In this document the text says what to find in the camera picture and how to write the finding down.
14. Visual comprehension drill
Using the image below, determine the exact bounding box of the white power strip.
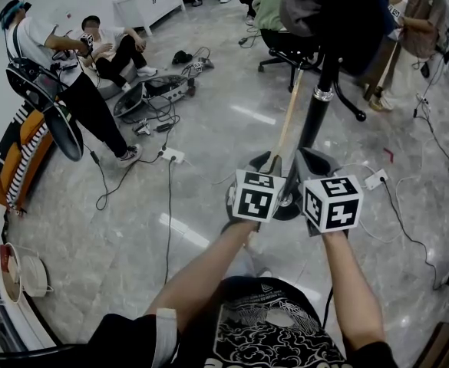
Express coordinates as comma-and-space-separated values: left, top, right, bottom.
161, 147, 186, 165
364, 169, 390, 192

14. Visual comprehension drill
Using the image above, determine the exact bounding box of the black cloth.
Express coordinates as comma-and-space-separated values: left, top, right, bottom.
171, 50, 194, 66

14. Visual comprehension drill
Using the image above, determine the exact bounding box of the person's black printed shirt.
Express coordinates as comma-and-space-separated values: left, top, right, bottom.
0, 276, 398, 368

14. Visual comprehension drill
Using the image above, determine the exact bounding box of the white floor cable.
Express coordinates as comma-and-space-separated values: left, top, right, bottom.
338, 136, 434, 245

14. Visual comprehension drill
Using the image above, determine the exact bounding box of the white round tub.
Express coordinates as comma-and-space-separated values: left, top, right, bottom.
0, 241, 24, 304

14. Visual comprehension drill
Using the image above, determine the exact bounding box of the red box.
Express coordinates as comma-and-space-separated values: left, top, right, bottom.
0, 243, 12, 274

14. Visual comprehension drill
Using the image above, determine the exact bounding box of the grey open equipment case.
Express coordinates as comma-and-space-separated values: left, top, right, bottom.
112, 74, 191, 119

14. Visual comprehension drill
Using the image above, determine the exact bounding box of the brown wooden furniture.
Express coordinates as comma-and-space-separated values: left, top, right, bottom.
415, 320, 449, 368

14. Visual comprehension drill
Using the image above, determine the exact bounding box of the black hanging bag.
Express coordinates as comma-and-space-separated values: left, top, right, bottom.
315, 0, 396, 77

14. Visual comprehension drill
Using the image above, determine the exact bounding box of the white round lid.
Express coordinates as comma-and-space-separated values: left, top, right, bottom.
19, 255, 54, 297

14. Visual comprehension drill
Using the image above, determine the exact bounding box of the person's left forearm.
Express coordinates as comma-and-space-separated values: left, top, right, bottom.
145, 220, 262, 337

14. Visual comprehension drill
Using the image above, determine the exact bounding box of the spare hand-held gripper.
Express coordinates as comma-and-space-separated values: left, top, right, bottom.
187, 57, 215, 78
133, 118, 153, 136

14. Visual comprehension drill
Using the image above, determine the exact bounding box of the green garment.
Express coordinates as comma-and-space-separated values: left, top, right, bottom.
251, 0, 286, 32

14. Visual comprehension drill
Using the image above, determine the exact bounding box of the brown wooden desk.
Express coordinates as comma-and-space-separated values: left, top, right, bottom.
363, 36, 398, 102

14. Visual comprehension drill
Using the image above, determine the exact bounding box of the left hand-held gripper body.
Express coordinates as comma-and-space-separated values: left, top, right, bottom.
220, 169, 288, 233

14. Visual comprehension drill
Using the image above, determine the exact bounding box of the black oval backpack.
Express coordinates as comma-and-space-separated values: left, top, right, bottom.
5, 60, 85, 163

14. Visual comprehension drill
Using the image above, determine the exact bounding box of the looped black cable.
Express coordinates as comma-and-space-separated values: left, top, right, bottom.
81, 143, 164, 212

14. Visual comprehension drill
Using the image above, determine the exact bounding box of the wooden stick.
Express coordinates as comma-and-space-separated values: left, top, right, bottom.
266, 62, 305, 174

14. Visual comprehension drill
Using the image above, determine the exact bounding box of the person's right forearm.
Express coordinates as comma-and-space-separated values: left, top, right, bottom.
321, 230, 386, 350

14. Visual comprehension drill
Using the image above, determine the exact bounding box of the black coat rack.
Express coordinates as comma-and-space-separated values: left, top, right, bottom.
229, 48, 367, 222

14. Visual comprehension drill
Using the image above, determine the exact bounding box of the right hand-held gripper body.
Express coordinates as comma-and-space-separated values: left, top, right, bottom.
302, 174, 365, 239

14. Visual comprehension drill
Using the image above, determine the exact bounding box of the white cabinet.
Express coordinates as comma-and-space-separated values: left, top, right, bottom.
111, 0, 187, 37

